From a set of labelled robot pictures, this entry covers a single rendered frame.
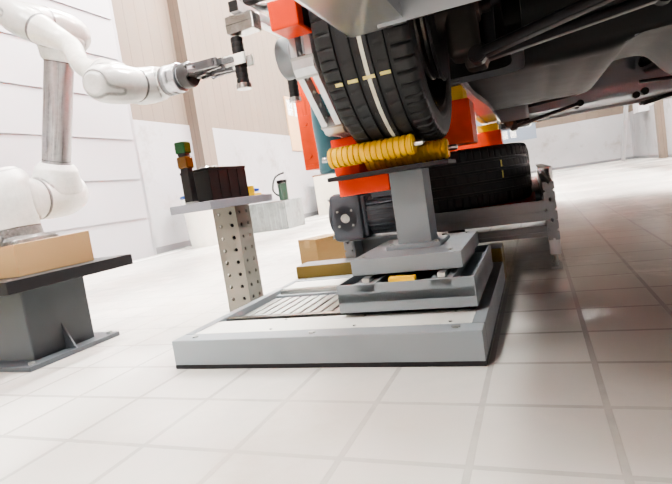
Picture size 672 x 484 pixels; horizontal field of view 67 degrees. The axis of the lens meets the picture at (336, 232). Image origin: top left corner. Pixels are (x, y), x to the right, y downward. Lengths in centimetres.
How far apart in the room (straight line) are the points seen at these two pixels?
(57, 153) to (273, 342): 123
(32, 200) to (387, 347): 139
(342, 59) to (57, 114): 123
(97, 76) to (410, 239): 97
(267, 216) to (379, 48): 614
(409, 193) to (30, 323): 131
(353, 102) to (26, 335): 131
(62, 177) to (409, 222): 133
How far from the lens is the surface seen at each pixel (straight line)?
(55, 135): 217
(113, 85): 155
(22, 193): 206
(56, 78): 217
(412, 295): 130
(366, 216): 181
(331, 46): 127
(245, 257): 193
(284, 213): 714
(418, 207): 146
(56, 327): 202
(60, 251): 200
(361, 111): 132
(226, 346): 138
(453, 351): 116
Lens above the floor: 42
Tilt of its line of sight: 5 degrees down
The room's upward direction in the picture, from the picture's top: 9 degrees counter-clockwise
